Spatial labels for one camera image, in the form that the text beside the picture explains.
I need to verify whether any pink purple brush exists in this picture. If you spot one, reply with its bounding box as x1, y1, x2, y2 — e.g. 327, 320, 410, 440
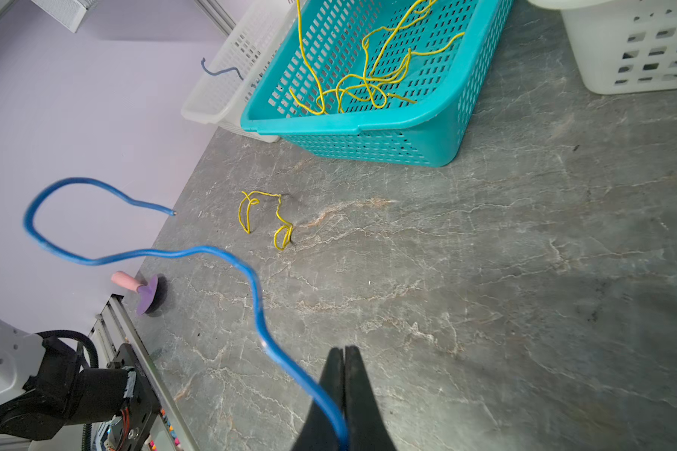
111, 271, 160, 315

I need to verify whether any teal plastic basket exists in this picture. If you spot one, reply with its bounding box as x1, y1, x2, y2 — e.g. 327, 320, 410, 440
241, 0, 512, 167

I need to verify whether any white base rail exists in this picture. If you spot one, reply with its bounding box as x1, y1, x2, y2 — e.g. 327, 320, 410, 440
88, 295, 199, 451

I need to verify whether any white plastic basket right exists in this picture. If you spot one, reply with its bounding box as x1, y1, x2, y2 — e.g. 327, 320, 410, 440
531, 0, 677, 95

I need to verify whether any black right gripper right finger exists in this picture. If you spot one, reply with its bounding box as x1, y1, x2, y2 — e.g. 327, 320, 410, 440
344, 346, 396, 451

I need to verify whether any white plastic basket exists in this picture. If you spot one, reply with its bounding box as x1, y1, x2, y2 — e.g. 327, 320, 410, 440
182, 1, 296, 143
531, 0, 677, 95

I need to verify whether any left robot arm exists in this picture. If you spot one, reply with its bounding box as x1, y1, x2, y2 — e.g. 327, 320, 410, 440
0, 319, 137, 441

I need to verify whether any blue wire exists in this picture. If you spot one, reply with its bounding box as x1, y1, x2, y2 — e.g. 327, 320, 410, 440
23, 177, 351, 451
199, 57, 244, 81

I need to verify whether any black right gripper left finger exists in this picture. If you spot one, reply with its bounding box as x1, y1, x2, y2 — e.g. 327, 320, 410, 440
290, 346, 346, 451

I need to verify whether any white plastic basket left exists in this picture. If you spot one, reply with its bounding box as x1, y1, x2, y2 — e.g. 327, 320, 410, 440
182, 1, 296, 143

